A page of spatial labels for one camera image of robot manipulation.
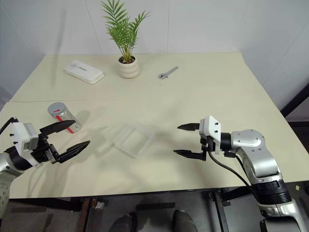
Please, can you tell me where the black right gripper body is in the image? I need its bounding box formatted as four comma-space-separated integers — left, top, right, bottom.
199, 134, 216, 162

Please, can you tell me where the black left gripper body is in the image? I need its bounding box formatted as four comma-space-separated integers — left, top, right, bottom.
31, 132, 59, 164

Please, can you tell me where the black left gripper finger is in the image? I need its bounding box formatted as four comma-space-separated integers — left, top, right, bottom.
53, 140, 91, 163
40, 120, 76, 135

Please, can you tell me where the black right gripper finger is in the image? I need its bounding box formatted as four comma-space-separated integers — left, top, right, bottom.
177, 122, 201, 131
173, 149, 207, 162

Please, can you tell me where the clear jar with red label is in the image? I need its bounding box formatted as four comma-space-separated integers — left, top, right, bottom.
47, 102, 82, 134

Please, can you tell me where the clear plastic container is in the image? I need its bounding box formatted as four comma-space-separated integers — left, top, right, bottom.
113, 123, 155, 159

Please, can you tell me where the silver adjustable wrench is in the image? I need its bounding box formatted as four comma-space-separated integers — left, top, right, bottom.
158, 66, 179, 80

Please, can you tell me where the white rectangular box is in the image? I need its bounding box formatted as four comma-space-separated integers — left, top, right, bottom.
63, 60, 105, 85

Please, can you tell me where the dark rounded foot shape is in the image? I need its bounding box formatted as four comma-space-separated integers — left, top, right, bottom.
108, 214, 137, 232
172, 209, 195, 232

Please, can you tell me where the cream ribbed plant pot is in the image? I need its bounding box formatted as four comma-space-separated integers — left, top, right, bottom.
117, 55, 140, 79

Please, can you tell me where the green palm plant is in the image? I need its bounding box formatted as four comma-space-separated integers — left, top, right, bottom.
100, 0, 151, 63

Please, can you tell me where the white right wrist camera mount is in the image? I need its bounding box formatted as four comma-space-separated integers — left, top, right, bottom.
198, 115, 222, 155

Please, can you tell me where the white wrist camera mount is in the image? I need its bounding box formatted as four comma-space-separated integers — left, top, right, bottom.
11, 122, 41, 167
198, 115, 222, 155

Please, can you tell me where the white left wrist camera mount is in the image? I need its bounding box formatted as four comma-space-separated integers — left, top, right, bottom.
11, 122, 41, 167

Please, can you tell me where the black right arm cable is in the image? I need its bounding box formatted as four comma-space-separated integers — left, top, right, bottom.
207, 150, 258, 201

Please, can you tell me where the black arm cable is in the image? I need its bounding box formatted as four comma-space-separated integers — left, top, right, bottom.
0, 117, 19, 133
207, 150, 258, 201

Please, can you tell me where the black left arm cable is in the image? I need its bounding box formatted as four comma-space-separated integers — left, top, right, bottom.
0, 117, 19, 133

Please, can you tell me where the black frame beside table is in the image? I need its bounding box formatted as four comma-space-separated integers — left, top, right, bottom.
279, 81, 309, 132

